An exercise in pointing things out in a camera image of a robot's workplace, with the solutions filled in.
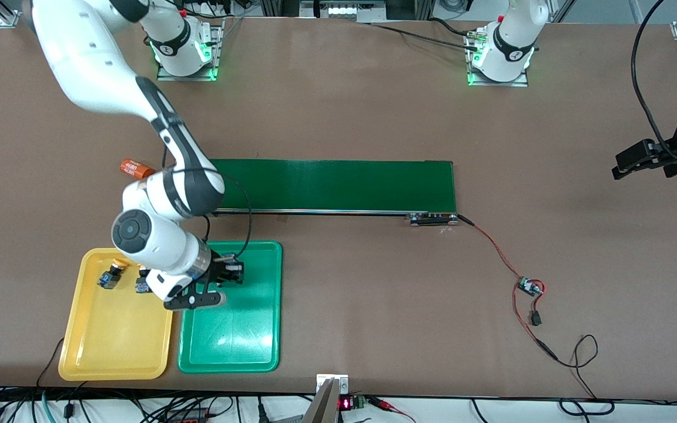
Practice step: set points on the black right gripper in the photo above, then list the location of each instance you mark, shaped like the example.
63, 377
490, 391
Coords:
218, 271

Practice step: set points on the yellow push button switch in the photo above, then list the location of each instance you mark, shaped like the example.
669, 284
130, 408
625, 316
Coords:
141, 286
109, 279

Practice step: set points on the orange 4680 battery cylinder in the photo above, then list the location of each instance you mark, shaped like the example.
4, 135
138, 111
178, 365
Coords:
134, 168

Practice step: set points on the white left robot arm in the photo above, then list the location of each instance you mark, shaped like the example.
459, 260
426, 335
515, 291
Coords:
512, 35

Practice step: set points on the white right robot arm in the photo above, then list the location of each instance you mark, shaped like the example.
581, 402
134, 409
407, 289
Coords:
86, 64

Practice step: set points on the green plastic tray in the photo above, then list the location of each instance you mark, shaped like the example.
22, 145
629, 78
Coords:
230, 335

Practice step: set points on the yellow plastic tray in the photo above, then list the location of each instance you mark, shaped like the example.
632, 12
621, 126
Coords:
118, 341

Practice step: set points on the green conveyor belt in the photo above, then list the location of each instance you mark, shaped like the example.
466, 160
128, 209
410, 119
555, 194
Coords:
344, 185

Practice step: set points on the small speed controller board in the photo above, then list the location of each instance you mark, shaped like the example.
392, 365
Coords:
529, 286

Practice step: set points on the red digit display module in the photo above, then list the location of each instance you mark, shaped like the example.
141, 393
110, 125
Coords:
353, 403

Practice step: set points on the red clip test lead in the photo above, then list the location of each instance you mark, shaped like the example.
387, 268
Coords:
388, 405

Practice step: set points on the grey labelled control box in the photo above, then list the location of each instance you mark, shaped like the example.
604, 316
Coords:
338, 9

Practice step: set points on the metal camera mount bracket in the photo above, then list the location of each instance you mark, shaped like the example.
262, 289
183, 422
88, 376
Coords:
341, 380

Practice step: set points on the grey aluminium camera bar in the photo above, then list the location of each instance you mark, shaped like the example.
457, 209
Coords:
322, 408

